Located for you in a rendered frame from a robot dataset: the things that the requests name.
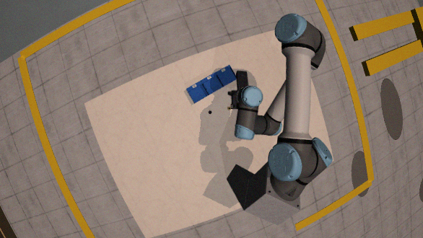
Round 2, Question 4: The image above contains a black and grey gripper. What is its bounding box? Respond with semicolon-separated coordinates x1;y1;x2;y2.
228;90;239;109

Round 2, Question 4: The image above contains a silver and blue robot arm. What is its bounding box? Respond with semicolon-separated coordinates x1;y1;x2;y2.
235;14;333;201

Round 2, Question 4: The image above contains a blue rack of bins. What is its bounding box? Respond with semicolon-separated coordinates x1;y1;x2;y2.
186;65;236;103

